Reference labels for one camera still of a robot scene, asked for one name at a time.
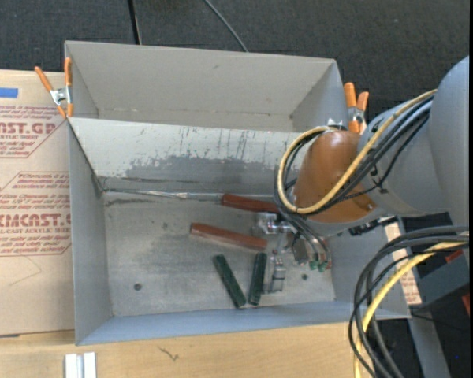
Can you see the black cylinder on white bracket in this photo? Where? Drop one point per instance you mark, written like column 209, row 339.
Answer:
column 364, row 229

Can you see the brown cardboard board red print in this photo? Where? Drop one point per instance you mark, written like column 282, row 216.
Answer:
column 31, row 282

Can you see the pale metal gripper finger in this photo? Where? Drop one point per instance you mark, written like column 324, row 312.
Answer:
column 280, row 274
column 272, row 286

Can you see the dark green flat block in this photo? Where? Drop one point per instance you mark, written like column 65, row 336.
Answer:
column 257, row 278
column 229, row 281

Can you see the grey metal bin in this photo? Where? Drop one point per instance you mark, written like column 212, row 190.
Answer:
column 173, row 258

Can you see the red-brown flat block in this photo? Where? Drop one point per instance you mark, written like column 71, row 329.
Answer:
column 228, row 235
column 246, row 202

